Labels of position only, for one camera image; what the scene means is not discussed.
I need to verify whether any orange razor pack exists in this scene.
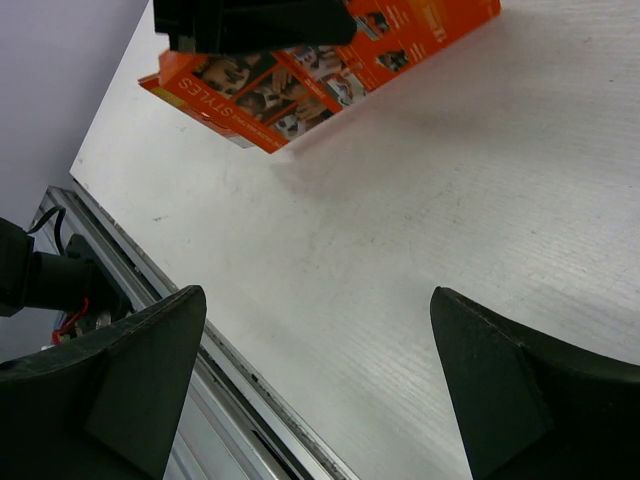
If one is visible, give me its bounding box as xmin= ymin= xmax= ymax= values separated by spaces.
xmin=138 ymin=1 xmax=501 ymax=153

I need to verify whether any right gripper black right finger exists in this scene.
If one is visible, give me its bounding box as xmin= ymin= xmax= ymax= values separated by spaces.
xmin=430 ymin=287 xmax=639 ymax=479

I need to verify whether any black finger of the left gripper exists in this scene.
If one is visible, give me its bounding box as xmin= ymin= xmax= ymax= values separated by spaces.
xmin=152 ymin=0 xmax=356 ymax=55

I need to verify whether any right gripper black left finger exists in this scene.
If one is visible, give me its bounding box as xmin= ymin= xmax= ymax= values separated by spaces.
xmin=1 ymin=285 xmax=207 ymax=479

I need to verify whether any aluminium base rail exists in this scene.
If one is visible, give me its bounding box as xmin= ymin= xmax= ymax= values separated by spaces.
xmin=36 ymin=186 xmax=352 ymax=479

